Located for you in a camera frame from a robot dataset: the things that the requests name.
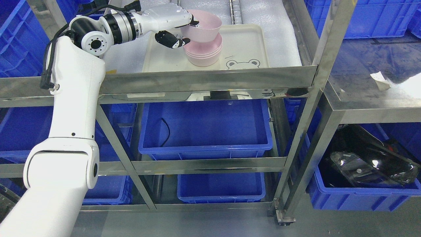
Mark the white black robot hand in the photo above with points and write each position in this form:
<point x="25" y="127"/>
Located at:
<point x="162" y="18"/>

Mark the pink plastic bowl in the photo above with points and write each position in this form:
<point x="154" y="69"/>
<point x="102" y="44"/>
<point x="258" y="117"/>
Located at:
<point x="209" y="25"/>

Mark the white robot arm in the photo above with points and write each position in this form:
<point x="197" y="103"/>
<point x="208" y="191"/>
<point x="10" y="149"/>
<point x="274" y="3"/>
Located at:
<point x="61" y="169"/>

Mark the stack of pink bowls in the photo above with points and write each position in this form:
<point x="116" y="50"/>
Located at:
<point x="204" y="53"/>

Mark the blue bin under shelf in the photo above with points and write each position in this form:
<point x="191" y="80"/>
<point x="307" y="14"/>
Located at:
<point x="220" y="129"/>

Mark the blue bin bottom shelf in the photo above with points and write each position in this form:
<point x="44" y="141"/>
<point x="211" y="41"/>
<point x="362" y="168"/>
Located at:
<point x="221" y="187"/>

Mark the stainless steel shelf rack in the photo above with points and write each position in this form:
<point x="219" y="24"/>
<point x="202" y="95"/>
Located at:
<point x="323" y="112"/>

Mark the cream bear tray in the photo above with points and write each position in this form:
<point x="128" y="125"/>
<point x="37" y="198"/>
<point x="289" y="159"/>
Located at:
<point x="243" y="48"/>

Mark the white paper scrap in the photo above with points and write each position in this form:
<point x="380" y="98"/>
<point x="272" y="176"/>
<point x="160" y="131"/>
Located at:
<point x="382" y="83"/>

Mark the black glossy car part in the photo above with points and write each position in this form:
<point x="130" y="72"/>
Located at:
<point x="355" y="158"/>

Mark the blue bin with black part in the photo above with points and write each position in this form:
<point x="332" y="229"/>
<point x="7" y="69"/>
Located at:
<point x="360" y="199"/>

